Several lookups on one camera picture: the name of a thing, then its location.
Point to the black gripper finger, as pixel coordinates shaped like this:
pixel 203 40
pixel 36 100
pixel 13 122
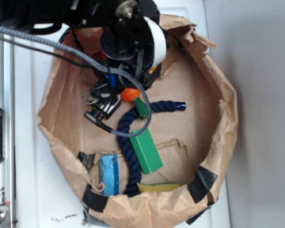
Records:
pixel 104 98
pixel 151 76

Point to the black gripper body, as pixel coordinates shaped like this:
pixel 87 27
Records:
pixel 132 34

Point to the orange toy carrot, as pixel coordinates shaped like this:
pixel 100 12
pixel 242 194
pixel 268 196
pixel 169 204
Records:
pixel 134 96

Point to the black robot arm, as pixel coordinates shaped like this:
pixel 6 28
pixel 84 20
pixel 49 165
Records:
pixel 32 19

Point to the brown paper bag tray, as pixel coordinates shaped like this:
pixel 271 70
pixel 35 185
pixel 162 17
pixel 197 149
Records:
pixel 195 145

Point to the blue sponge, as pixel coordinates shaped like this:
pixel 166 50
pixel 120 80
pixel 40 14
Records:
pixel 109 174

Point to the green wooden block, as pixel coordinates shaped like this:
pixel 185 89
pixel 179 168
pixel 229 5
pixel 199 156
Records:
pixel 146 152

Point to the yellow green sponge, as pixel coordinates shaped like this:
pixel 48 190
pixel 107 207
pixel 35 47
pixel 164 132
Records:
pixel 163 187

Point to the aluminium frame rail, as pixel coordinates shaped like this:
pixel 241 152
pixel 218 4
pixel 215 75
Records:
pixel 8 202

